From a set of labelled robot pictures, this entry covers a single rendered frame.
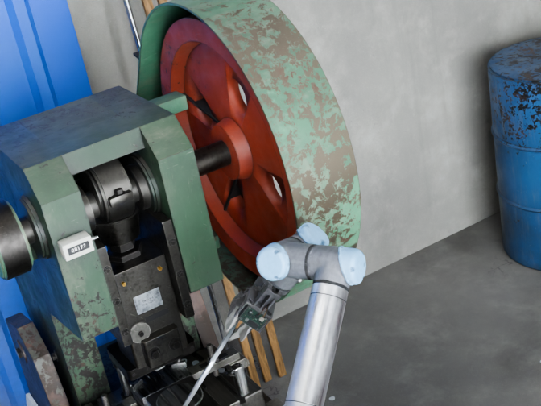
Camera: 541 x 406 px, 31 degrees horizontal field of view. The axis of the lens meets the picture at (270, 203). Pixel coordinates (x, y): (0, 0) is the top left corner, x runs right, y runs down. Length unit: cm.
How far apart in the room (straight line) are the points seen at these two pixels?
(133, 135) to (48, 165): 22
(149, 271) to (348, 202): 54
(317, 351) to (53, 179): 75
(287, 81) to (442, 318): 211
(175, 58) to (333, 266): 91
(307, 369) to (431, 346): 208
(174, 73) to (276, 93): 58
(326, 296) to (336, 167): 39
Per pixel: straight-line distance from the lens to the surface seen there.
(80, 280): 235
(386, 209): 445
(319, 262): 199
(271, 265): 202
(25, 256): 233
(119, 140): 235
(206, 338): 299
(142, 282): 247
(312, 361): 193
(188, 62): 266
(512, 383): 376
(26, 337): 289
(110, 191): 235
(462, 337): 402
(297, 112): 219
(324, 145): 222
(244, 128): 248
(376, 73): 422
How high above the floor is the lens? 228
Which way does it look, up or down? 25 degrees down
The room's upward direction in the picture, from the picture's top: 11 degrees counter-clockwise
